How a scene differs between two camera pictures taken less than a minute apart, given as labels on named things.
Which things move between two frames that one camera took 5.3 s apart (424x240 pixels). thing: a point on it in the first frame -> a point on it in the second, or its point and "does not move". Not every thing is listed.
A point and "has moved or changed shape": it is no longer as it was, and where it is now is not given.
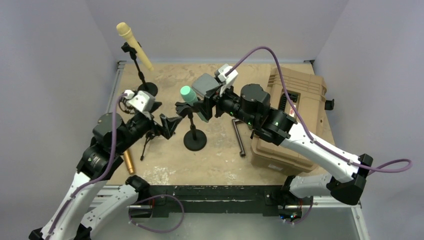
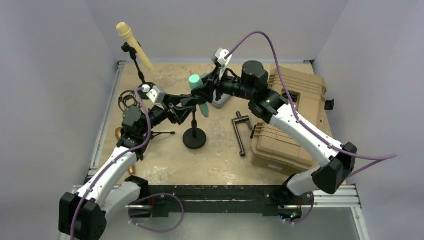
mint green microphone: [191, 98] has moved or changed shape
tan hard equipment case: [303, 94] does not move
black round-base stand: [146, 87] does not move
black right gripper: [212, 98] -> [211, 82]
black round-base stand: [196, 139] does not move
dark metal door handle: [242, 153] does not move
